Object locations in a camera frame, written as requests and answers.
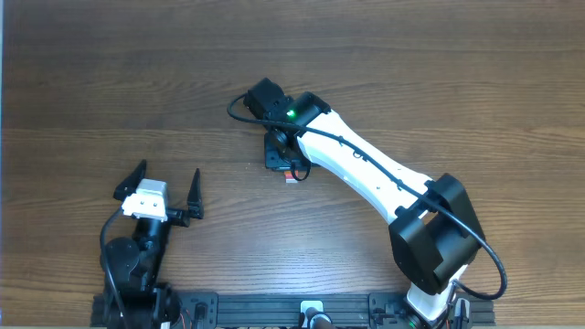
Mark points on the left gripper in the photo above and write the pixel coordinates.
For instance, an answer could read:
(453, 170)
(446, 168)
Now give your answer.
(178, 216)

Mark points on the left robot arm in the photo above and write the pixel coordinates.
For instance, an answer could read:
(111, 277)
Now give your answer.
(137, 265)

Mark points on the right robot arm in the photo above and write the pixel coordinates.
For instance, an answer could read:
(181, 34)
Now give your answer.
(356, 164)

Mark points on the white cube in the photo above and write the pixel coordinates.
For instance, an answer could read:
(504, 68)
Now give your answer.
(291, 181)

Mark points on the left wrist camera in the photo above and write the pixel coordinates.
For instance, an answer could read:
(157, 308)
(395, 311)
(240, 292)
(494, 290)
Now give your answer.
(146, 201)

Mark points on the mounting rail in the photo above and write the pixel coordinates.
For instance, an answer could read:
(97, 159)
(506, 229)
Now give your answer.
(265, 310)

